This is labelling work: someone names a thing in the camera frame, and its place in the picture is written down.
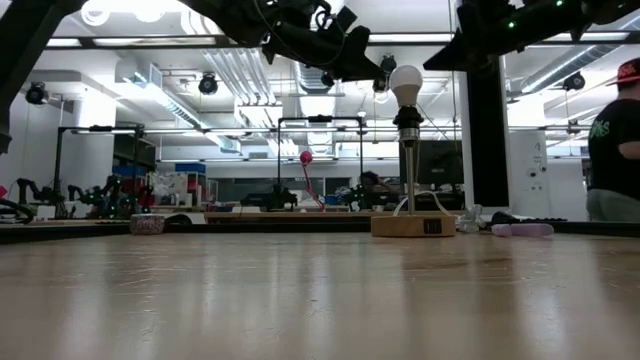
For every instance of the red ball on stick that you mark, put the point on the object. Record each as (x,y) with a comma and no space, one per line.
(306,158)

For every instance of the white black tower column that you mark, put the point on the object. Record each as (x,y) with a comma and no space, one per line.
(485,150)

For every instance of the purple cylinder object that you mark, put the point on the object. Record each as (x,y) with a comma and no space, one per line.
(530,230)

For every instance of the small patterned round container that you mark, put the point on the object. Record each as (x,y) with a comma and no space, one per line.
(147,225)

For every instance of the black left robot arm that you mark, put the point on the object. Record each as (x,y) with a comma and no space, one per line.
(25,30)

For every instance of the blue storage bin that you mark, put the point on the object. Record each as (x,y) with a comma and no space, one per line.
(190,168)
(122,171)

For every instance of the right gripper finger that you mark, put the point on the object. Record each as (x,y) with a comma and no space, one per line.
(457,55)

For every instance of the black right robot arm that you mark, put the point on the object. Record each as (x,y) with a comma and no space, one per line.
(550,20)

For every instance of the black gantry frame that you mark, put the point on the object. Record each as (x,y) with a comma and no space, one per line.
(100,129)
(320,119)

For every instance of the black background robot arm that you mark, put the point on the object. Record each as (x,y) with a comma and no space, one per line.
(95,196)
(272,199)
(37,192)
(356,196)

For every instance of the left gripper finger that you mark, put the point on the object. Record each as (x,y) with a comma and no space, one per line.
(360,60)

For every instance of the person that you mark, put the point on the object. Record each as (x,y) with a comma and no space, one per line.
(372,179)
(612,150)

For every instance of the white lightbulb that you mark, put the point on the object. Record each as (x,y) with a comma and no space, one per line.
(406,82)

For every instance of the wooden base table lamp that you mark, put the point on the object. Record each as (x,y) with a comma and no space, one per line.
(400,226)

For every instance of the black monitor screen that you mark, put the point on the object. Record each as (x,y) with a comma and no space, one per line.
(440,165)

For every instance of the black ceiling spotlight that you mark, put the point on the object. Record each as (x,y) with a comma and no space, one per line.
(574,82)
(208,85)
(387,64)
(37,94)

